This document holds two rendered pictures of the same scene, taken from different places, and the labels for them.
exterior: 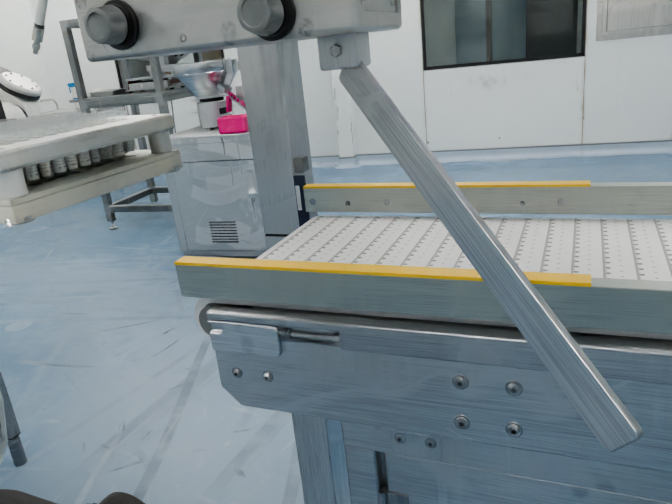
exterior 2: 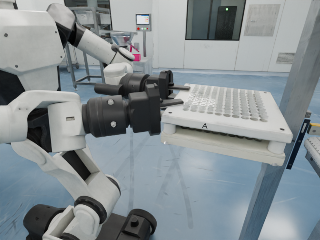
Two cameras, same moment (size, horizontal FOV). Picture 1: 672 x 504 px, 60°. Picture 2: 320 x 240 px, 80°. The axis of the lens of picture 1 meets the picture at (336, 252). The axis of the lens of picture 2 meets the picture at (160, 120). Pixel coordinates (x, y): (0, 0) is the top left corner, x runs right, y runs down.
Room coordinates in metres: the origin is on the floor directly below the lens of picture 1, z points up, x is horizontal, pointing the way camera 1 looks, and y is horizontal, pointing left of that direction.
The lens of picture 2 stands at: (0.31, 0.58, 1.26)
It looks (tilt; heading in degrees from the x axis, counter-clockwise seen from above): 27 degrees down; 351
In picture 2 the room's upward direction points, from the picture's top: straight up
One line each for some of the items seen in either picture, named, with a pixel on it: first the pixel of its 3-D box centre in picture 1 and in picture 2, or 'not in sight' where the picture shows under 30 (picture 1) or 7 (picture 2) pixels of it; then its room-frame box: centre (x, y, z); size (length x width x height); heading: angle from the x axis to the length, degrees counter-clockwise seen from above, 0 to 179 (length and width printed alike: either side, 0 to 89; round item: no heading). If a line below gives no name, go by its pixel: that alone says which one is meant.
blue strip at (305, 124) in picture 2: (307, 247); (297, 145); (0.76, 0.04, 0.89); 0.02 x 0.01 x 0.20; 66
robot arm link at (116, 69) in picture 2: not in sight; (116, 78); (0.99, 0.62, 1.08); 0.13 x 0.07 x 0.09; 171
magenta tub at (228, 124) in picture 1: (235, 124); (135, 57); (3.24, 0.47, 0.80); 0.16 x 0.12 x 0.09; 71
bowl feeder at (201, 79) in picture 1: (220, 94); (126, 45); (3.54, 0.57, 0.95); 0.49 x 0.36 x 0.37; 71
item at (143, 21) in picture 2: not in sight; (144, 36); (3.54, 0.30, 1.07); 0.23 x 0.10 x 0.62; 71
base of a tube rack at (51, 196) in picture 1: (37, 179); (220, 122); (0.72, 0.35, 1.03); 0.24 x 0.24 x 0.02; 62
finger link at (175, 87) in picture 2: not in sight; (179, 86); (0.83, 0.44, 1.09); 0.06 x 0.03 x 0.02; 55
